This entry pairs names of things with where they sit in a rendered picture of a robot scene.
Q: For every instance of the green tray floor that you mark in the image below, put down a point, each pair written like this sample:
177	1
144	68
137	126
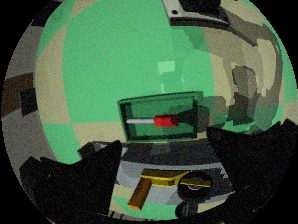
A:
151	108

